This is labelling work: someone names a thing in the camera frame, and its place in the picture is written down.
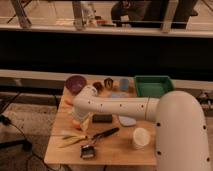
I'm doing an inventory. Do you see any black cable on floor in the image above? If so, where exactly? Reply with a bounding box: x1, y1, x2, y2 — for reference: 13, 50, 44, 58
0, 92, 51, 171

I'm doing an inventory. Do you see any black rectangular block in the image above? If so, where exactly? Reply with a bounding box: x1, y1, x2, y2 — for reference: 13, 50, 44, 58
92, 115, 113, 123

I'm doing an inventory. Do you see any yellow red apple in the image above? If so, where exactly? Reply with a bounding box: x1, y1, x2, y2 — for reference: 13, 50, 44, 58
72, 120, 81, 130

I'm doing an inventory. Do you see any purple bowl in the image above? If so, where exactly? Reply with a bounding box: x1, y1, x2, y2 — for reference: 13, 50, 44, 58
65, 75, 87, 94

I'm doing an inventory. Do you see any shiny metal cup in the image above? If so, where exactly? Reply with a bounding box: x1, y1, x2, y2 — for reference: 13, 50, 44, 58
104, 78, 113, 90

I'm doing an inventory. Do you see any orange carrot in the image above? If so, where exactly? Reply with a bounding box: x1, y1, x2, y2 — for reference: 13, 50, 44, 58
65, 99, 73, 106

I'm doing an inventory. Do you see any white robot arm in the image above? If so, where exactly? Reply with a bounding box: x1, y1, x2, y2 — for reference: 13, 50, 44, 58
73, 85, 211, 171

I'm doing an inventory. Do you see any green plastic tray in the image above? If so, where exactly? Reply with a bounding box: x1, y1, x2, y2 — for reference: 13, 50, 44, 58
134, 75, 174, 98

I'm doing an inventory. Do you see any dark red grape bunch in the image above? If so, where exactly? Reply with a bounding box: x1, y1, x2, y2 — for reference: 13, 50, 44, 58
93, 82, 103, 92

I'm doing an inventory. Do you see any black handled brush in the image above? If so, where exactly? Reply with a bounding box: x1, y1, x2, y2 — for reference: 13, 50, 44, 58
80, 127, 119, 159

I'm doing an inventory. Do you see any white paper cup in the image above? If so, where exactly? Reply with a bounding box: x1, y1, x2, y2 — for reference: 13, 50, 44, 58
132, 128, 151, 149

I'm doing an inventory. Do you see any light blue plastic lid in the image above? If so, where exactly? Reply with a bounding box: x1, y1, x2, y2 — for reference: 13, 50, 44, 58
118, 116, 136, 127

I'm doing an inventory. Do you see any light blue cup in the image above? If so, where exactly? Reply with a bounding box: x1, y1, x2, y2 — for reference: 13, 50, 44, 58
119, 78, 129, 91

